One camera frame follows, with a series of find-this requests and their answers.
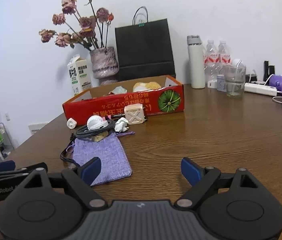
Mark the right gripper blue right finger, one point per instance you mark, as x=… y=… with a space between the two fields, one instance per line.
x=191 y=171

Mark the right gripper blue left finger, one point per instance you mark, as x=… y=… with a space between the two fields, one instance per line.
x=90 y=170

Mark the purple woven drawstring pouch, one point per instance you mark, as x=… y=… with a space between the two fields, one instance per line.
x=114 y=162

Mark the white round charger puck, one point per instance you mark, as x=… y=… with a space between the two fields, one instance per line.
x=96 y=122

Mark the white cube power adapter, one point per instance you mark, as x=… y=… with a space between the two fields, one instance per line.
x=71 y=123

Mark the white crumpled figurine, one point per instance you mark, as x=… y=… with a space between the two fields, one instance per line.
x=121 y=125

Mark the beige cube speaker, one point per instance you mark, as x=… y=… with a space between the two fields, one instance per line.
x=135 y=114

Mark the red cardboard fruit box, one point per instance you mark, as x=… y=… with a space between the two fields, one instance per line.
x=99 y=101

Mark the small white charger block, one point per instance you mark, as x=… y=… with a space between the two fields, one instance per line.
x=212 y=84

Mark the white green milk carton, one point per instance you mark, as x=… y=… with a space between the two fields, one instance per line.
x=79 y=74

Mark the yellow white plush toy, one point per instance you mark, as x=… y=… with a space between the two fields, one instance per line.
x=144 y=86

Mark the white power strip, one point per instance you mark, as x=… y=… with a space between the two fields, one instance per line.
x=260 y=89

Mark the clear drinking glass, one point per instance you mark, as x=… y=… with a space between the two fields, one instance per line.
x=235 y=79

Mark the marbled purple ceramic vase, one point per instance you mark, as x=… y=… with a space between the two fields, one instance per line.
x=104 y=65

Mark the clear water bottle left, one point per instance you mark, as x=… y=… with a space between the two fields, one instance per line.
x=212 y=61

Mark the clear water bottle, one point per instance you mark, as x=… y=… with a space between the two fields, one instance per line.
x=224 y=53
x=212 y=61

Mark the clear water bottle right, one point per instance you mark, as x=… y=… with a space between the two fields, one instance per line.
x=224 y=53

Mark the white thermos bottle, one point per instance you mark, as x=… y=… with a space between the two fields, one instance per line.
x=196 y=62

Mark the black paper shopping bag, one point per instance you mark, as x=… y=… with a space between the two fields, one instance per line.
x=144 y=48

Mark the dried pink rose bouquet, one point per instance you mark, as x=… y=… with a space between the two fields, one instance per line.
x=91 y=32

